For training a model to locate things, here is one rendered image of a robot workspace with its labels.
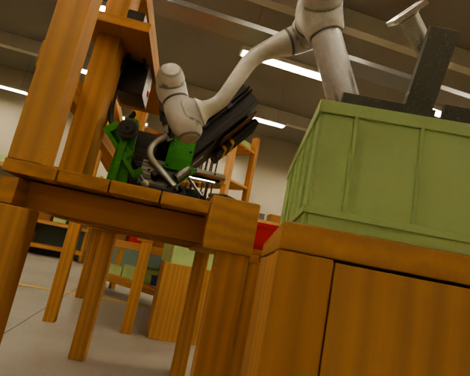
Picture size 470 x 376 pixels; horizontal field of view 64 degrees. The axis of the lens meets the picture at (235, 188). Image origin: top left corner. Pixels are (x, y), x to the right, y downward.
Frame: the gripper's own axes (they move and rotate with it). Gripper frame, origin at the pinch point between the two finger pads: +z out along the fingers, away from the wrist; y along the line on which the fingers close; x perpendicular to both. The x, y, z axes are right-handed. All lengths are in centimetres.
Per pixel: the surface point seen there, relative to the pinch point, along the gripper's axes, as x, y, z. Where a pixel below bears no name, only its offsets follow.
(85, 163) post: 38.4, -4.6, -14.5
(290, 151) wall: -575, 200, 811
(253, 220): 11, -62, -49
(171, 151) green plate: 2.0, -7.0, 4.4
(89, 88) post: 23.6, 19.6, -22.2
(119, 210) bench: 40, -37, -40
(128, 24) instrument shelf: 1.3, 27.9, -37.3
